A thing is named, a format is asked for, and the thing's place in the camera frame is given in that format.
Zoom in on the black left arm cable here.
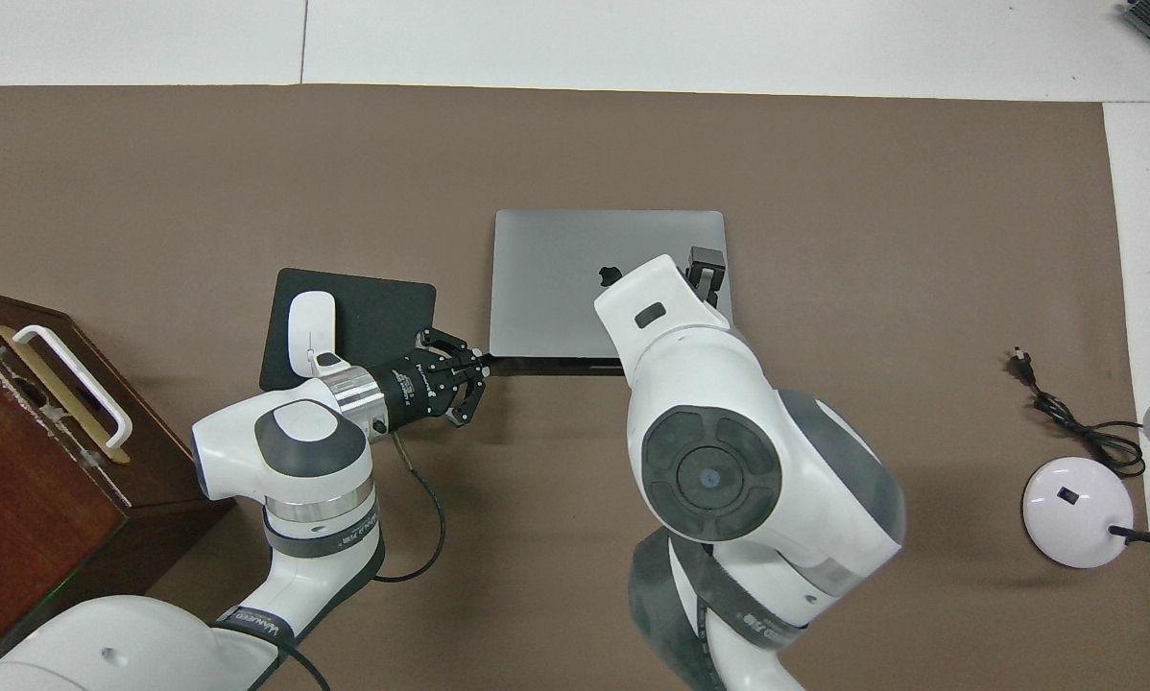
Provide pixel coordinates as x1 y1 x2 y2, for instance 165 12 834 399
266 430 448 691

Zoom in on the white desk lamp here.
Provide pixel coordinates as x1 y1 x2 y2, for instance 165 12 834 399
1021 393 1150 570

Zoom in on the brown table mat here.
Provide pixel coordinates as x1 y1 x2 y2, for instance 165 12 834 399
0 84 1150 691

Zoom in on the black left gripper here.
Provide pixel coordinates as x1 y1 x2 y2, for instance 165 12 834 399
369 327 491 435

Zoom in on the black mouse pad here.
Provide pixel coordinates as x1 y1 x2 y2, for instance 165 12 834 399
259 268 438 394

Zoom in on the white box handle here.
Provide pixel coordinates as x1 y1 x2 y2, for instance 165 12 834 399
11 325 133 450

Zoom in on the dark wooden box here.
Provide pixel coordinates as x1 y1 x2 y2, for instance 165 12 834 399
0 285 237 678

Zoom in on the white computer mouse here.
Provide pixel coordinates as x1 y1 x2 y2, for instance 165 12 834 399
288 291 338 377

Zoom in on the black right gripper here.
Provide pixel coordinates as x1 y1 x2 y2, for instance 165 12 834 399
684 247 728 310

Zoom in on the black lamp power cable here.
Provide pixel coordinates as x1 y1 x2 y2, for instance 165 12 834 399
1009 345 1150 538

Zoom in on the brass handle plate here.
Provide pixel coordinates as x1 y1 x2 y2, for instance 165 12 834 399
0 324 132 466

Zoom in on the silver grey laptop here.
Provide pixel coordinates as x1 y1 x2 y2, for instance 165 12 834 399
489 209 736 377

